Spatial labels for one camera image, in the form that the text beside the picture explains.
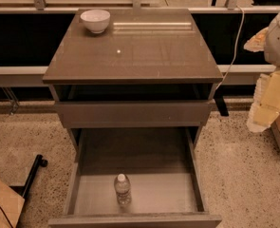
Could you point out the grey drawer cabinet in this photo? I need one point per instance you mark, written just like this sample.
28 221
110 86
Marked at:
145 37

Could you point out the open grey middle drawer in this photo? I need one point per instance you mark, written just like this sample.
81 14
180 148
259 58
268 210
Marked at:
161 166

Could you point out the cardboard box at left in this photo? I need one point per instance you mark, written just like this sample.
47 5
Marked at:
11 205

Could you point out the black wheeled stand leg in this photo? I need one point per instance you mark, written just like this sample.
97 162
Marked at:
23 190

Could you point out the clear plastic water bottle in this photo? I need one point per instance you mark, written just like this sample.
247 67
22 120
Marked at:
122 187

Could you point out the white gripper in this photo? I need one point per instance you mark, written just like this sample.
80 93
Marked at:
279 43

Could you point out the closed grey top drawer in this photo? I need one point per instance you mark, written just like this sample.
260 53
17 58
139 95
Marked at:
105 115

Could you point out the metal railing beam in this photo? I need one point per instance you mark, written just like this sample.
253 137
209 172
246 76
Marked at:
25 76

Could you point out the white ceramic bowl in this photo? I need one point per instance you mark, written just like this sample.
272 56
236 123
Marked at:
96 20

